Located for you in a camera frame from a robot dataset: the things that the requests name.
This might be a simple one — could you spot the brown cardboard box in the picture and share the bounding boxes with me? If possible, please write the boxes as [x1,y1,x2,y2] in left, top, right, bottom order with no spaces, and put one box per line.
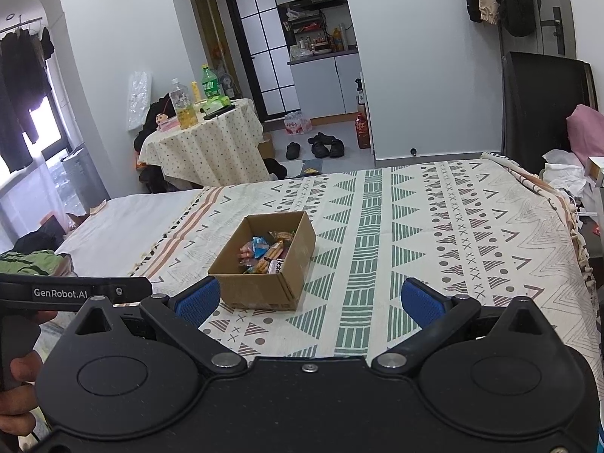
[208,211,317,312]

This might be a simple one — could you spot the dotted tablecloth table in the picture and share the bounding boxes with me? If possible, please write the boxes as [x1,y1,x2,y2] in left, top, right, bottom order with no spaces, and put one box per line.
[139,98,265,188]

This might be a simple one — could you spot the person's left hand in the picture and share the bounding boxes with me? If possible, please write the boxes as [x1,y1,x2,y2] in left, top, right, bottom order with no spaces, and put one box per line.
[0,311,58,453]

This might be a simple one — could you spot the black door handle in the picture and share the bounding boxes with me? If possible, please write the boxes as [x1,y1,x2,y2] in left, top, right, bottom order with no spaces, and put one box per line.
[540,7,566,55]

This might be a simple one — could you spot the hanging black bag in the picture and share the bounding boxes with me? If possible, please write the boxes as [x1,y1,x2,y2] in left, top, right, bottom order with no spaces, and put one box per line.
[491,0,537,38]

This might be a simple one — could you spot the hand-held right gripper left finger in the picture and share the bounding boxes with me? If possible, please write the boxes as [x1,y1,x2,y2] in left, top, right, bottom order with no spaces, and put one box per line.
[59,276,248,371]

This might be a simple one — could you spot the white plastic bag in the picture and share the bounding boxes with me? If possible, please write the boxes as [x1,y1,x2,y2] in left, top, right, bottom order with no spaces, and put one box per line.
[542,148,589,200]

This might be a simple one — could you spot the yellow oil bottle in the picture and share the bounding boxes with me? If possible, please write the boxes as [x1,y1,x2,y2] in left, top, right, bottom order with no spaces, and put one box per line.
[169,78,198,129]

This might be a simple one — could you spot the grey kitchen cabinet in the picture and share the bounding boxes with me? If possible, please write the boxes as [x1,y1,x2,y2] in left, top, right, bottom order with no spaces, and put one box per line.
[288,52,364,122]

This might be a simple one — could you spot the long yellow-orange snack packet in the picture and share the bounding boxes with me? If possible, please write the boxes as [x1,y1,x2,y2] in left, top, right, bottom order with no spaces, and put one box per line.
[259,240,285,263]

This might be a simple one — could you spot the pink water bottle pack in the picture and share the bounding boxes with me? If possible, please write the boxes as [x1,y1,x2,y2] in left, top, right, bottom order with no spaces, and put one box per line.
[283,112,313,136]

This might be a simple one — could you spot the glass-pane sliding door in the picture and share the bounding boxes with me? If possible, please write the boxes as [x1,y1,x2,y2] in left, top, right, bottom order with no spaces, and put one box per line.
[224,0,301,122]

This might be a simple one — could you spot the bubble-wrapped white panel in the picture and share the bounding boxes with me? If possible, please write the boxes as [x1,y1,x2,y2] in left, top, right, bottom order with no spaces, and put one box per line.
[126,71,154,131]

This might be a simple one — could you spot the grey ribbed bin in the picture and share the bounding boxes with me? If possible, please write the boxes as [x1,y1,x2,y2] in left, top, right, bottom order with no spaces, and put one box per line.
[61,144,103,214]

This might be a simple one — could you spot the green soda bottle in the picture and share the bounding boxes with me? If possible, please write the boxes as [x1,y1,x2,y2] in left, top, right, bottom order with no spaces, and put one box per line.
[201,65,223,100]

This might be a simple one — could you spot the red drink bottle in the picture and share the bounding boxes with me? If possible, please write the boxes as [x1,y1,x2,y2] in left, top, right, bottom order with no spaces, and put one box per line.
[355,112,371,150]

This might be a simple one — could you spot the pink pillow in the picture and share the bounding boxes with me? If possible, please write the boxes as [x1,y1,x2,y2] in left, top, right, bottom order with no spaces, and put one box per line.
[566,104,604,169]

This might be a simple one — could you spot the green folded clothes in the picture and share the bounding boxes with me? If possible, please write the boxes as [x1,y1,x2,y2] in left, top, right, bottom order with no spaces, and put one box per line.
[0,249,72,277]

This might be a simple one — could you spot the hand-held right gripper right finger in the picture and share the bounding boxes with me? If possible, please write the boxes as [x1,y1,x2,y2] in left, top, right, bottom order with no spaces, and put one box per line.
[372,277,562,371]

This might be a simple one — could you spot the black clothing on chair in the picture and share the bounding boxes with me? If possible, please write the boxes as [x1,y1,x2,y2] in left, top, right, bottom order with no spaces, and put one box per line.
[133,96,171,194]

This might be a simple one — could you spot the dark clothes on rack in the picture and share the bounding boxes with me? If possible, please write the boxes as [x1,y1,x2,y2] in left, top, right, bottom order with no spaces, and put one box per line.
[0,26,55,173]

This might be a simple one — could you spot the patterned bed blanket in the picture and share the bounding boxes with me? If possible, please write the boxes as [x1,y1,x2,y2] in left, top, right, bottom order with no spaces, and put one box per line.
[129,153,604,390]

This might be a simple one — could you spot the range hood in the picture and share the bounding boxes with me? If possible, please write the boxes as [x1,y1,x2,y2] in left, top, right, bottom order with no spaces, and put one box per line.
[278,0,348,11]

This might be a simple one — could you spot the white bed sheet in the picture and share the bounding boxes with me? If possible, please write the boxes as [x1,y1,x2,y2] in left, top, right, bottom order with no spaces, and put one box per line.
[54,189,205,277]

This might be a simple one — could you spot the black remote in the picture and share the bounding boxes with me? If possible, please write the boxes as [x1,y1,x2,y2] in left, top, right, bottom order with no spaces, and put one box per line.
[203,104,237,122]

